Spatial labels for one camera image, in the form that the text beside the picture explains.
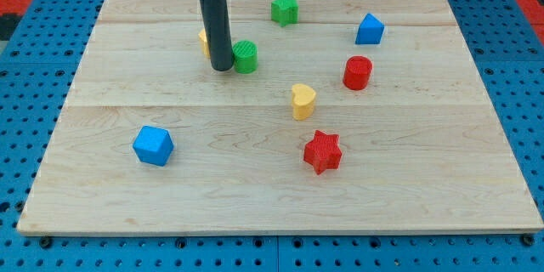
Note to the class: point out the blue cube block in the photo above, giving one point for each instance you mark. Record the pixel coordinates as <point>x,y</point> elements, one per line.
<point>153,145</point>

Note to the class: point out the yellow block behind rod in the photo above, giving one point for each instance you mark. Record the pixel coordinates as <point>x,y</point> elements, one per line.
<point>204,43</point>

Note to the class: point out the yellow heart block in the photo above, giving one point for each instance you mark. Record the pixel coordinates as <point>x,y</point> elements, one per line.
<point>303,101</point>

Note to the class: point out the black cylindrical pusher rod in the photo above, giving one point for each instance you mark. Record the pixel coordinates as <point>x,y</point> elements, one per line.
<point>216,22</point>

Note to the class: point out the green cylinder block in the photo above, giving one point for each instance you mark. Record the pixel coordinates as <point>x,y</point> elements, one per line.
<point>246,56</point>

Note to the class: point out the red star block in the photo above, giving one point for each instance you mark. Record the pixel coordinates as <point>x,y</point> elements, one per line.
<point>322,152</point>

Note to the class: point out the blue triangular prism block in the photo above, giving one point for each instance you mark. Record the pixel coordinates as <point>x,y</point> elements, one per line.
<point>370,31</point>

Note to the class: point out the green star block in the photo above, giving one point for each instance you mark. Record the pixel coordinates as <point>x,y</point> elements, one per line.
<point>284,12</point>

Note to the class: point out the wooden board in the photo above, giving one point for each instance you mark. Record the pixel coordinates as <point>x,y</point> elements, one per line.
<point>423,149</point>

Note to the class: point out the red cylinder block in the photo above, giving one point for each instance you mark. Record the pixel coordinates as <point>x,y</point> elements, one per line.
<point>357,72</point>

